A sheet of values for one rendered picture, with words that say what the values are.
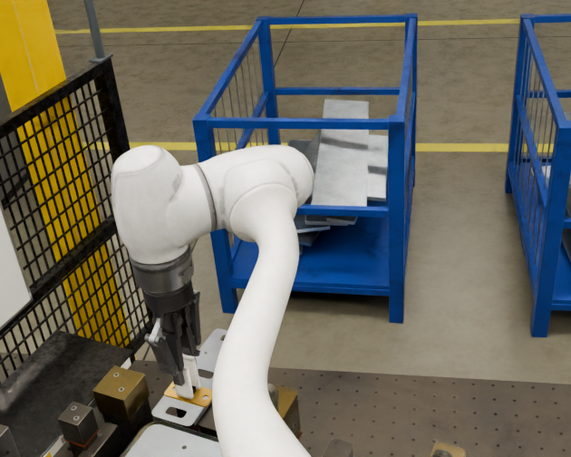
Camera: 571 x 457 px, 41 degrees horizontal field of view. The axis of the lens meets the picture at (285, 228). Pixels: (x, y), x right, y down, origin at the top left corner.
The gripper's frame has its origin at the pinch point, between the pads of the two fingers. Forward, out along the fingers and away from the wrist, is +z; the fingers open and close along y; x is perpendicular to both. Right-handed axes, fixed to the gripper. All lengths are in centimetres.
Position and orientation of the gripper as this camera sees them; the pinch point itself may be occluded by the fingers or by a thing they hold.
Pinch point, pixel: (186, 375)
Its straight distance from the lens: 131.0
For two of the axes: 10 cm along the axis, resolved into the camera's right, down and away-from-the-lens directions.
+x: -9.1, -1.7, 3.9
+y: 4.1, -5.3, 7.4
